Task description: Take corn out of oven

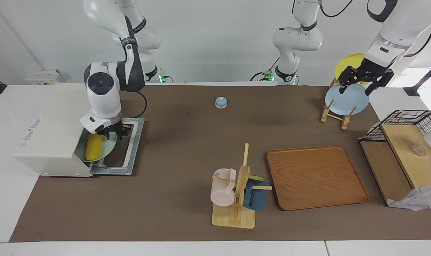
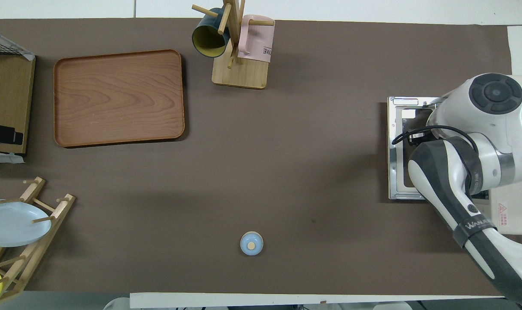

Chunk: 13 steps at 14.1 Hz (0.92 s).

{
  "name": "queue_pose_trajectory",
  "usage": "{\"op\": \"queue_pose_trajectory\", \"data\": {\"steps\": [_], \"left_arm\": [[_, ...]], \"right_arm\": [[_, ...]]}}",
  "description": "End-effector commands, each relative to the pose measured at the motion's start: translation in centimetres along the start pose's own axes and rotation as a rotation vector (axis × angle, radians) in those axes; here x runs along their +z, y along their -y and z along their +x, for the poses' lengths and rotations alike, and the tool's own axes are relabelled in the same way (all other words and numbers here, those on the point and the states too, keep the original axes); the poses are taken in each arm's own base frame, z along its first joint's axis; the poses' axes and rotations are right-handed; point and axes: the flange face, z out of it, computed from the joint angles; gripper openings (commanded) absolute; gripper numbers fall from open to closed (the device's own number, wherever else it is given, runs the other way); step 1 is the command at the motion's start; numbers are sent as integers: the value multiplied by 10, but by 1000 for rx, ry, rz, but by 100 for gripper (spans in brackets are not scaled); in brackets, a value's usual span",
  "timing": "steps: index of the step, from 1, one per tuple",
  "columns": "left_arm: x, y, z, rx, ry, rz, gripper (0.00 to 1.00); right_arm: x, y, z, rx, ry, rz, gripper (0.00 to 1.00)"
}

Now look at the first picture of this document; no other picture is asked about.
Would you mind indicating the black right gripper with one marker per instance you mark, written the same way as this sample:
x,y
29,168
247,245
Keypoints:
x,y
110,131

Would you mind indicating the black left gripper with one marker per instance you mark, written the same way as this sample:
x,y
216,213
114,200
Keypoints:
x,y
372,68

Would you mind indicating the oven glass door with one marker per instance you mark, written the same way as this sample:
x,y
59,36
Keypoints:
x,y
132,153

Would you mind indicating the pale green plate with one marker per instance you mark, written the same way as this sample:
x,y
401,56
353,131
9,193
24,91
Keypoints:
x,y
107,151

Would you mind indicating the yellow corn cob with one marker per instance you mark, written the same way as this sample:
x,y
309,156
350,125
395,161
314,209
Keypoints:
x,y
94,149

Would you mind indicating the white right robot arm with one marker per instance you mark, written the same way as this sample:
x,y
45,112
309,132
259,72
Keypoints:
x,y
101,96

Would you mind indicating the white toaster oven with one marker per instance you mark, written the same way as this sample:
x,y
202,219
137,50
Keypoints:
x,y
48,142

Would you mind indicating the yellow plate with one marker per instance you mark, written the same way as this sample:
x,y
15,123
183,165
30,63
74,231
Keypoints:
x,y
347,62

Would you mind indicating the light blue plate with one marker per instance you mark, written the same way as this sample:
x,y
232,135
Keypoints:
x,y
347,103

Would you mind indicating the wooden plate rack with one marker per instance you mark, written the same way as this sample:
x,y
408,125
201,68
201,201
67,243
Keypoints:
x,y
344,122

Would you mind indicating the brown table mat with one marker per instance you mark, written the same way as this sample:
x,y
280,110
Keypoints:
x,y
173,160

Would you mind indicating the black tripod leg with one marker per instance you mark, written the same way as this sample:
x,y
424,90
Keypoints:
x,y
423,80

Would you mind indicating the small clear glass cup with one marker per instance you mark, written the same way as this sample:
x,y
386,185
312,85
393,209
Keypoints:
x,y
419,150

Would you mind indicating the white box with yellow print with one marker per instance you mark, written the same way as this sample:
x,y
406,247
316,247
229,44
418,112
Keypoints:
x,y
44,76

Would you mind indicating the light wooden shelf board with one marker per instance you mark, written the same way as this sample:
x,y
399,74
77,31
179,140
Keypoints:
x,y
411,167

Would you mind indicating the brown wooden tray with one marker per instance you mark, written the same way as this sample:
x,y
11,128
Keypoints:
x,y
315,177

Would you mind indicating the pink mug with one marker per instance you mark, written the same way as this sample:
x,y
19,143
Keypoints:
x,y
222,193

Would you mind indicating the white patterned cloth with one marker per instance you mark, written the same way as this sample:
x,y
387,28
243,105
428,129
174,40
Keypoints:
x,y
418,201

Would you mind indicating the wooden mug tree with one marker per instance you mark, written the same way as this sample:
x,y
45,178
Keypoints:
x,y
233,217

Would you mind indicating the dark blue mug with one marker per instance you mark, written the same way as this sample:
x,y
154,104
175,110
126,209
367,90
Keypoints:
x,y
256,199

